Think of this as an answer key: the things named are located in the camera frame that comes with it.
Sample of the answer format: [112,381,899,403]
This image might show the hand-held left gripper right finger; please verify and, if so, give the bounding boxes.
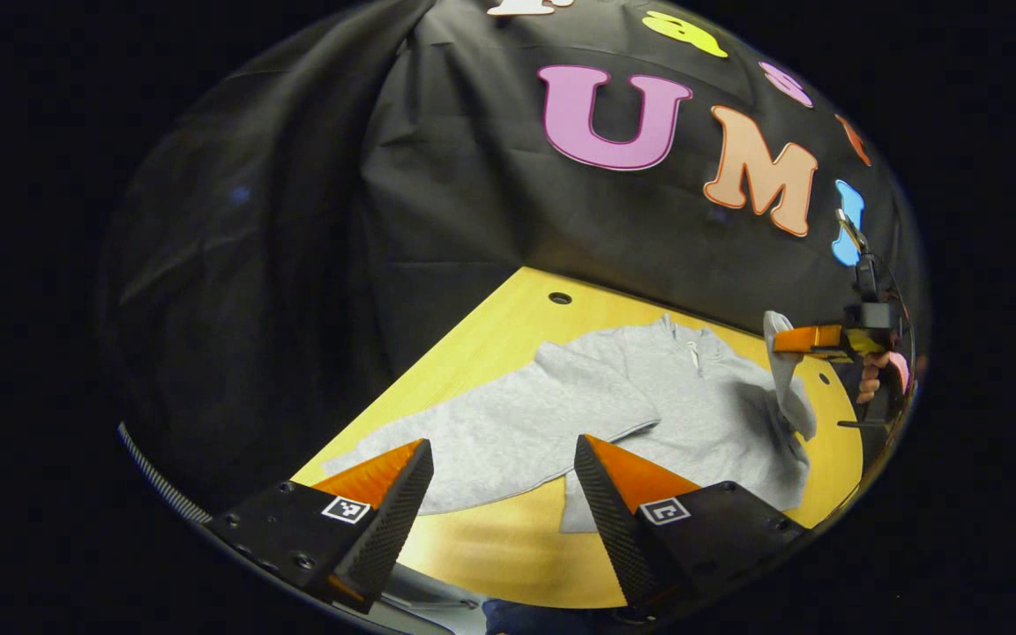
[573,434,809,618]

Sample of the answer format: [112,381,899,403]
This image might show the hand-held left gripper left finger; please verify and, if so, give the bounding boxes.
[204,438,435,616]

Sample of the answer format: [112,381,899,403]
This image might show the grey zip-neck sweatshirt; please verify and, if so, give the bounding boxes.
[323,310,819,534]

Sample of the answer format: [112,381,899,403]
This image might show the person's dark blue clothing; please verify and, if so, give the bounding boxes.
[482,598,624,635]

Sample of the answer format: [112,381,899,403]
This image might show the black backdrop cloth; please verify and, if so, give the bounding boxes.
[98,0,928,521]

